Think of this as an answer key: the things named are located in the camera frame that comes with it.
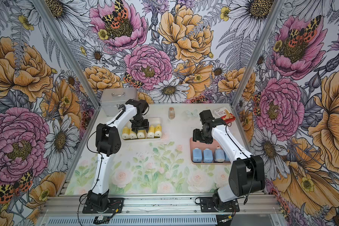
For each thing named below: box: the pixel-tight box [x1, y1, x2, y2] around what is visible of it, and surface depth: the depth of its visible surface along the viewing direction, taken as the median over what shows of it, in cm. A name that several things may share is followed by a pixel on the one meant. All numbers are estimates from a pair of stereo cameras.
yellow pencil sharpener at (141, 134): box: [137, 129, 148, 139], surface depth 96 cm
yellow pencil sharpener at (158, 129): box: [154, 123, 162, 138], surface depth 98 cm
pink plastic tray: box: [189, 137, 232, 165], surface depth 87 cm
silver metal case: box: [100, 87, 138, 118], surface depth 111 cm
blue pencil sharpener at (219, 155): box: [214, 145, 226, 163], surface depth 86 cm
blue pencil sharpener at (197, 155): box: [192, 147, 202, 163], surface depth 87 cm
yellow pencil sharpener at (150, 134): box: [146, 125, 155, 138], surface depth 97 cm
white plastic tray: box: [121, 117, 162, 141], surface depth 98 cm
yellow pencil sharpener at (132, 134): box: [128, 129, 138, 140], surface depth 96 cm
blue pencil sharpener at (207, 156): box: [202, 148, 214, 163], surface depth 87 cm
